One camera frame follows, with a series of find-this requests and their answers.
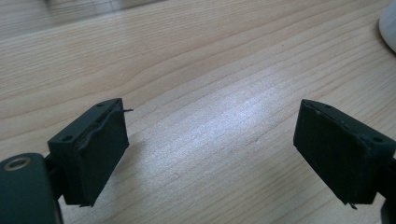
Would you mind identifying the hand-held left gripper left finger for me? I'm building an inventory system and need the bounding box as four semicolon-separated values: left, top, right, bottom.
47;98;134;208

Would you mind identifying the white round object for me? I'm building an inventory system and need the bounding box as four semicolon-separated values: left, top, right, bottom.
378;0;396;54

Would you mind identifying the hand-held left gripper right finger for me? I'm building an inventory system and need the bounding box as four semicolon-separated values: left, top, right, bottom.
292;99;396;210

